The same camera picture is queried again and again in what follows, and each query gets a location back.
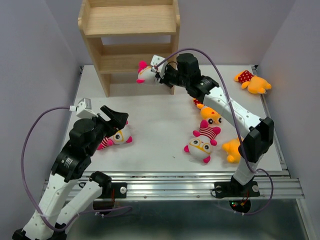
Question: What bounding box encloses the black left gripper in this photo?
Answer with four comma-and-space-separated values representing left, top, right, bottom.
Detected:
87, 104, 129, 155

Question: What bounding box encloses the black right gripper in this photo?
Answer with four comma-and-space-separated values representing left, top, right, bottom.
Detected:
154, 63, 190, 88

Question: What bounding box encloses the white pink striped plush toy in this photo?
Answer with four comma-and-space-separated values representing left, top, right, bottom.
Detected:
97, 121, 133, 151

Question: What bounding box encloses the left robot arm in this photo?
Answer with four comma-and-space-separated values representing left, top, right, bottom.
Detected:
12, 103, 129, 240

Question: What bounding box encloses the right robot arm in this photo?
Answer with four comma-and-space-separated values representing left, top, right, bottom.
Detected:
152, 51, 274, 199

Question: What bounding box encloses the wooden shelf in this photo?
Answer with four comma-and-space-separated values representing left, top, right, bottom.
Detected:
78, 0, 181, 97

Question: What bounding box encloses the orange plush toy polka-dot dress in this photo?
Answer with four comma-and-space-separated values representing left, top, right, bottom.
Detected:
193, 98, 222, 125

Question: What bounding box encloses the far orange plush toy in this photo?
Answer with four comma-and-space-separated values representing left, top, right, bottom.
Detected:
233, 70, 272, 94

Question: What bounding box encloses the orange plush toy face down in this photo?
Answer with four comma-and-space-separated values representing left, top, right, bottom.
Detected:
221, 138, 241, 164

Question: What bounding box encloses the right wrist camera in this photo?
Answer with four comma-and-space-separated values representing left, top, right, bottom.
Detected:
150, 54, 167, 77

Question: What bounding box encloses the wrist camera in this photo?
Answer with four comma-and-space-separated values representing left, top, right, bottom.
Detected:
150, 54, 167, 77
69, 97, 96, 119

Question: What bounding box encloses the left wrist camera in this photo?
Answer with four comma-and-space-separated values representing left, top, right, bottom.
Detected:
69, 97, 96, 119

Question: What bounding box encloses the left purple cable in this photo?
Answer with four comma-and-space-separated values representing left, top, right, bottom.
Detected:
20, 106, 133, 232

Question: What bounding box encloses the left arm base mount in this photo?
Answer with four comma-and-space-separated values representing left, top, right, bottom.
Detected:
93, 182, 128, 210

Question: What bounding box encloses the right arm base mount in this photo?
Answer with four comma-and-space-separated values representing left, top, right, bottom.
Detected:
210, 181, 261, 215

